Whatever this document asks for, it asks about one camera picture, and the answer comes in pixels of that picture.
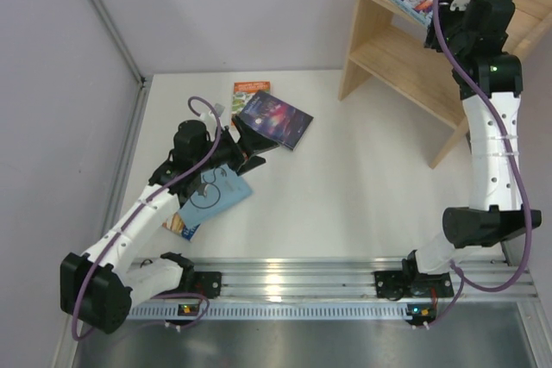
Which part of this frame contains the wooden two-tier shelf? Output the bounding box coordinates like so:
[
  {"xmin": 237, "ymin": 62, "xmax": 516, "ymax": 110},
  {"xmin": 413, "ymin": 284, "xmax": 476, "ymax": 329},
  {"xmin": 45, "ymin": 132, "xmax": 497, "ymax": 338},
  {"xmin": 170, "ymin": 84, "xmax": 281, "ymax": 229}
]
[{"xmin": 338, "ymin": 0, "xmax": 551, "ymax": 168}]

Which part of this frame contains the orange treehouse book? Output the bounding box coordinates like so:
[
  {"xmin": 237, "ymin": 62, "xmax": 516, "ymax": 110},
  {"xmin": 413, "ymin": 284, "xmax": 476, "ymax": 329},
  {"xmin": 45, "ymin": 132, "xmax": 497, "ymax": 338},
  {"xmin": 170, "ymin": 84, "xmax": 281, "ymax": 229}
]
[{"xmin": 231, "ymin": 81, "xmax": 271, "ymax": 116}]

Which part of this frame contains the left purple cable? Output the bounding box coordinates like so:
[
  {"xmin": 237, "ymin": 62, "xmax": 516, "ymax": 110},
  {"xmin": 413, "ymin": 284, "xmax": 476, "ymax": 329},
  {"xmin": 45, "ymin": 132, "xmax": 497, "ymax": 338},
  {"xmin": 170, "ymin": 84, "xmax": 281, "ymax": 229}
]
[{"xmin": 71, "ymin": 96, "xmax": 225, "ymax": 341}]

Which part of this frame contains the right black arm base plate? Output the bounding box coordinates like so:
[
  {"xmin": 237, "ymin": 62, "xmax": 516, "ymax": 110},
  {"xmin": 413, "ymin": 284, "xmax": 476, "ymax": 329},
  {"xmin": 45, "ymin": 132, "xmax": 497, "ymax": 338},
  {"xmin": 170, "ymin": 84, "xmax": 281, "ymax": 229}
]
[{"xmin": 373, "ymin": 271, "xmax": 455, "ymax": 301}]

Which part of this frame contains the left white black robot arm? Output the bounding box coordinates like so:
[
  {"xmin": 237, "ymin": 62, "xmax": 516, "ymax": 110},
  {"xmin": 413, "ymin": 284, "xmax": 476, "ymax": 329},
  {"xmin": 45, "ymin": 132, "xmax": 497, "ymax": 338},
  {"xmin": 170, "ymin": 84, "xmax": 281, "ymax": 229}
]
[{"xmin": 60, "ymin": 118, "xmax": 277, "ymax": 334}]

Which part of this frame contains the aluminium mounting rail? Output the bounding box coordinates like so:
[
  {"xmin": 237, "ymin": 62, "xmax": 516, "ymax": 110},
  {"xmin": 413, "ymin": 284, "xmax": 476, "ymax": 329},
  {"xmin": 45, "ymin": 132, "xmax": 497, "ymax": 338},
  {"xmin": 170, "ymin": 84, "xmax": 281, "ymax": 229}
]
[{"xmin": 193, "ymin": 256, "xmax": 538, "ymax": 303}]

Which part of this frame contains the perforated cable duct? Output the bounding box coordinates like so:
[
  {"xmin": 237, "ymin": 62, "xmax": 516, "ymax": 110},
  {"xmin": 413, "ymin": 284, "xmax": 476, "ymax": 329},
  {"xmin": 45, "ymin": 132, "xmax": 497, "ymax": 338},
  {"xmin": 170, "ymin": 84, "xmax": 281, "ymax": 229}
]
[{"xmin": 127, "ymin": 302, "xmax": 436, "ymax": 321}]

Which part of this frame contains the blue colourful picture book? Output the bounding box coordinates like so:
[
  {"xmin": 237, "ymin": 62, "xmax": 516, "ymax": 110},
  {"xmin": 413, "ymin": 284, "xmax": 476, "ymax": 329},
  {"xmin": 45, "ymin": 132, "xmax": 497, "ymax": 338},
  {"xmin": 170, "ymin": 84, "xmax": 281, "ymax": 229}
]
[{"xmin": 162, "ymin": 213, "xmax": 200, "ymax": 241}]

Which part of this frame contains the light blue swan book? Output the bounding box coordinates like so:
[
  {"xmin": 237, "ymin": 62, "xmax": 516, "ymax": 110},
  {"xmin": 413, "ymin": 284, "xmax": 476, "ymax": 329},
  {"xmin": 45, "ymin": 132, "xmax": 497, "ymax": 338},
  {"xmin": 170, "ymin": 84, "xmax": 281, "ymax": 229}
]
[{"xmin": 179, "ymin": 165, "xmax": 253, "ymax": 228}]

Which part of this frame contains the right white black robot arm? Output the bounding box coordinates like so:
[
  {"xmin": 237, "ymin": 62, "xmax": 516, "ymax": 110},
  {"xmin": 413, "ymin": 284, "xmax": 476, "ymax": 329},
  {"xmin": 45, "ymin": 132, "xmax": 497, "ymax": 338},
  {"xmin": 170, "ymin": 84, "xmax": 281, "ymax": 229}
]
[{"xmin": 402, "ymin": 0, "xmax": 542, "ymax": 290}]

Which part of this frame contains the dark purple galaxy book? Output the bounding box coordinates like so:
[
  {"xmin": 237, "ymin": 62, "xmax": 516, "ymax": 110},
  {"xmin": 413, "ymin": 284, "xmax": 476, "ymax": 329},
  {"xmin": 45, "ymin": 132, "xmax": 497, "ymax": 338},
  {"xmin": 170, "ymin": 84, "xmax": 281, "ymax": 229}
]
[{"xmin": 237, "ymin": 90, "xmax": 314, "ymax": 151}]

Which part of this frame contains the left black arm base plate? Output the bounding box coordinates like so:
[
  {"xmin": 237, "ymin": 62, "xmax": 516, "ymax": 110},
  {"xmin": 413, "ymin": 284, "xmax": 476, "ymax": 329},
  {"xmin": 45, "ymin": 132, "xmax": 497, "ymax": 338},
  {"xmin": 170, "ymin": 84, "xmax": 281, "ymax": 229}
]
[{"xmin": 157, "ymin": 271, "xmax": 223, "ymax": 299}]

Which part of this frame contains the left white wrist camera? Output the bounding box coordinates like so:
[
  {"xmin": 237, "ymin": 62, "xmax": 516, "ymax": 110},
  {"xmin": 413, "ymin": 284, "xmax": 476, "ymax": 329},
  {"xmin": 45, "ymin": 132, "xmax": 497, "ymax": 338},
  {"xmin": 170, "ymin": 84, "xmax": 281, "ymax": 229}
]
[{"xmin": 199, "ymin": 103, "xmax": 225, "ymax": 128}]

